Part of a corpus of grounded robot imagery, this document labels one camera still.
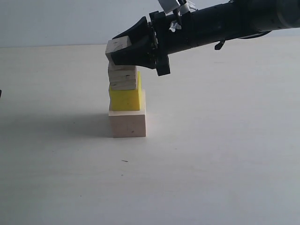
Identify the medium layered wooden cube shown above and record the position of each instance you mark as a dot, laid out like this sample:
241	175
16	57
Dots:
122	77

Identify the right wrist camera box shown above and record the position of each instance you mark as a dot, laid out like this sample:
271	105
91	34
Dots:
182	6

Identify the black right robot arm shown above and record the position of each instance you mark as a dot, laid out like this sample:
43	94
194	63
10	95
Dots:
242	19

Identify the large light wooden cube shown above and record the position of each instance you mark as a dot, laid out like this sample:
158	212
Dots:
126	124

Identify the yellow cube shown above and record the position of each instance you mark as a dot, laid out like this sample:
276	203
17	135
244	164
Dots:
126	100

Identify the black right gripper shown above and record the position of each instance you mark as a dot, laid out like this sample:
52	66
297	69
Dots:
171	34

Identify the small wooden cube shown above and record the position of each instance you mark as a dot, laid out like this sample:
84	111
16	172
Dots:
114	45

